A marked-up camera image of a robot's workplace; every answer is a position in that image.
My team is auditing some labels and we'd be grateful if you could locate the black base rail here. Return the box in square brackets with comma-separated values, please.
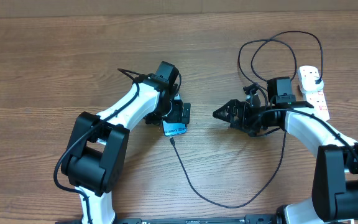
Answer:
[54, 213, 291, 224]

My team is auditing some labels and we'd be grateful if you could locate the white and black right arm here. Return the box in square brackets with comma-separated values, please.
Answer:
[213, 77, 358, 223]

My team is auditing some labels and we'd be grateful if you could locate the blue Galaxy smartphone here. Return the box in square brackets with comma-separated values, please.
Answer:
[162, 121, 187, 137]

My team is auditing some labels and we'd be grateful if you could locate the black USB charging cable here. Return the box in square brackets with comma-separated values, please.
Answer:
[169, 30, 324, 209]

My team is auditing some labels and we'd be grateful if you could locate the white power extension strip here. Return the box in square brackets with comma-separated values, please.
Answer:
[297, 65, 331, 122]

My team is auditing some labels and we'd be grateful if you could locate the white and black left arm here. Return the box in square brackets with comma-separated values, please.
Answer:
[53, 62, 191, 223]

